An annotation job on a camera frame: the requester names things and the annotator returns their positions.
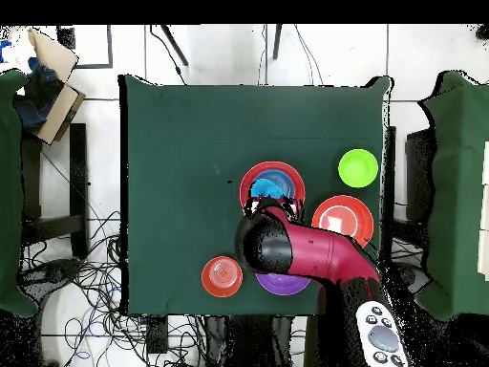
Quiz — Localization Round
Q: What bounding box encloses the large orange bowl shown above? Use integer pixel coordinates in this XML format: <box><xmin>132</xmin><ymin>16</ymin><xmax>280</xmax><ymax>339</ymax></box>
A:
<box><xmin>239</xmin><ymin>161</ymin><xmax>307</xmax><ymax>217</ymax></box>
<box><xmin>310</xmin><ymin>195</ymin><xmax>374</xmax><ymax>249</ymax></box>

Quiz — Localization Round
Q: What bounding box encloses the small blue bowl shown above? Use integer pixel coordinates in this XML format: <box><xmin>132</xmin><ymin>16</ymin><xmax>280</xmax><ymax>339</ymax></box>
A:
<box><xmin>249</xmin><ymin>168</ymin><xmax>298</xmax><ymax>201</ymax></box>

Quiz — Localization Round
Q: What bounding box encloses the green bowl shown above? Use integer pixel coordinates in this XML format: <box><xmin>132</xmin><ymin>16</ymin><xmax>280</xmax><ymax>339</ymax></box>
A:
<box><xmin>337</xmin><ymin>148</ymin><xmax>379</xmax><ymax>189</ymax></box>

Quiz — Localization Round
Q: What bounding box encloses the dark green tablecloth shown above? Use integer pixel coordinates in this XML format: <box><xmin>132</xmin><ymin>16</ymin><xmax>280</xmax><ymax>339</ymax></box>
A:
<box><xmin>118</xmin><ymin>74</ymin><xmax>394</xmax><ymax>318</ymax></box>

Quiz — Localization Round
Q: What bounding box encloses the small orange bowl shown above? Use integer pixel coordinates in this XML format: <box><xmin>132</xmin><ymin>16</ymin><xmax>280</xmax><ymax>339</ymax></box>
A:
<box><xmin>201</xmin><ymin>255</ymin><xmax>244</xmax><ymax>298</ymax></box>

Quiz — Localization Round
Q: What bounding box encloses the purple bowl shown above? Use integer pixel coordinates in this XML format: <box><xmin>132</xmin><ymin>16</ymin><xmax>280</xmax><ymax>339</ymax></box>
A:
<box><xmin>254</xmin><ymin>271</ymin><xmax>312</xmax><ymax>296</ymax></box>

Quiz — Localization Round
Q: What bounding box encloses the black box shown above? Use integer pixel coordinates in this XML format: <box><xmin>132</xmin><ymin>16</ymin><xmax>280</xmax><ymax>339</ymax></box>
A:
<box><xmin>146</xmin><ymin>314</ymin><xmax>170</xmax><ymax>356</ymax></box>

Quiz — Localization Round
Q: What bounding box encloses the black tripod leg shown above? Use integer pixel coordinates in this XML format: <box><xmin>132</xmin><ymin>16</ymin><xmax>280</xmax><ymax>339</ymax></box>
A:
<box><xmin>159</xmin><ymin>24</ymin><xmax>190</xmax><ymax>67</ymax></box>
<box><xmin>271</xmin><ymin>24</ymin><xmax>284</xmax><ymax>61</ymax></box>

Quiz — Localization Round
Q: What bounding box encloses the black stool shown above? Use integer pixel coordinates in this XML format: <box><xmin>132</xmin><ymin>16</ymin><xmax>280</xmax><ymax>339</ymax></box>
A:
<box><xmin>20</xmin><ymin>122</ymin><xmax>90</xmax><ymax>261</ymax></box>

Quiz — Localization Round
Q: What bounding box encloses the black stand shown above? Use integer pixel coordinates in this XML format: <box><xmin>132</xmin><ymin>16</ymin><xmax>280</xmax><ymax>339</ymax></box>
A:
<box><xmin>404</xmin><ymin>127</ymin><xmax>436</xmax><ymax>223</ymax></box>

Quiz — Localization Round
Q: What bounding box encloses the cardboard box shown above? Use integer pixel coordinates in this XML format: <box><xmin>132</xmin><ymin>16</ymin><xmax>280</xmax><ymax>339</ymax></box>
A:
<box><xmin>14</xmin><ymin>28</ymin><xmax>87</xmax><ymax>146</ymax></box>

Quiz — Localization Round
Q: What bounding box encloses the green cloth covered table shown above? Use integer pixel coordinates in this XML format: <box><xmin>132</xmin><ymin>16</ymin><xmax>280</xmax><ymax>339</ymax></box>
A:
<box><xmin>415</xmin><ymin>70</ymin><xmax>489</xmax><ymax>322</ymax></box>
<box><xmin>0</xmin><ymin>70</ymin><xmax>39</xmax><ymax>318</ymax></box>

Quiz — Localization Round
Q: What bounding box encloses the blue cloth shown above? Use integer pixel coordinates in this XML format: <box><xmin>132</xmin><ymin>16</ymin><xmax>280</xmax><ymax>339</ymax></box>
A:
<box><xmin>12</xmin><ymin>62</ymin><xmax>64</xmax><ymax>131</ymax></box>

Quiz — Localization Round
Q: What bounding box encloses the tangle of black cables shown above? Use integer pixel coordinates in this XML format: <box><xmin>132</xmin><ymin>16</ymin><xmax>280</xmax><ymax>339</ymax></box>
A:
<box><xmin>18</xmin><ymin>209</ymin><xmax>209</xmax><ymax>367</ymax></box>

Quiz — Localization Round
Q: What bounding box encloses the grey pedestal foot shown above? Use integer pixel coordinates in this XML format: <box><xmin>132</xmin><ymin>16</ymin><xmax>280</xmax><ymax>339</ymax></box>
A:
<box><xmin>18</xmin><ymin>257</ymin><xmax>83</xmax><ymax>303</ymax></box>
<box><xmin>396</xmin><ymin>263</ymin><xmax>433</xmax><ymax>295</ymax></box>

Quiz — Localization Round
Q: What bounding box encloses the dark grey frame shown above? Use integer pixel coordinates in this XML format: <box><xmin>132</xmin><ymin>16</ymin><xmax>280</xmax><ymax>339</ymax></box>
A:
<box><xmin>56</xmin><ymin>24</ymin><xmax>115</xmax><ymax>70</ymax></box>

